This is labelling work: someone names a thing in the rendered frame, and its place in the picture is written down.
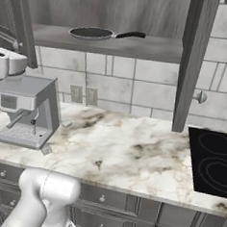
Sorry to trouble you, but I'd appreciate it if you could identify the black frying pan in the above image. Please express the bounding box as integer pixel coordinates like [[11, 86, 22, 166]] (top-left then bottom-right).
[[67, 25, 147, 45]]

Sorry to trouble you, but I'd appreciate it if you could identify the grey wooden cabinet door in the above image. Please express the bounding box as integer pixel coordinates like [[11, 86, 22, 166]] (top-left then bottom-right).
[[0, 0, 44, 70], [171, 0, 226, 137]]

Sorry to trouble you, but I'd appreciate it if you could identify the grey base cabinet front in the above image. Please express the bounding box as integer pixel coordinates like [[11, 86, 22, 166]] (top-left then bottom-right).
[[154, 201, 227, 227]]

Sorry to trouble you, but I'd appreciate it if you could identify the grey espresso machine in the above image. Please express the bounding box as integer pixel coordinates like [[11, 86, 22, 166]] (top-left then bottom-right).
[[0, 72, 77, 159]]

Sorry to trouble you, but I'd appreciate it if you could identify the black glass hob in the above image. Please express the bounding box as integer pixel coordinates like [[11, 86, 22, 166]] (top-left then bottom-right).
[[183, 125, 227, 200]]

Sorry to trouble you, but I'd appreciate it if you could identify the grey wall outlet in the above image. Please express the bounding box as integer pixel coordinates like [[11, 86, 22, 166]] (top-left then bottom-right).
[[69, 84, 85, 104], [85, 87, 100, 108]]

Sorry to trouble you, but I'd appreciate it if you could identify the grey open wall cabinet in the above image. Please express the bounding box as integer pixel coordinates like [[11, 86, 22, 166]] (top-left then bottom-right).
[[19, 0, 192, 65]]

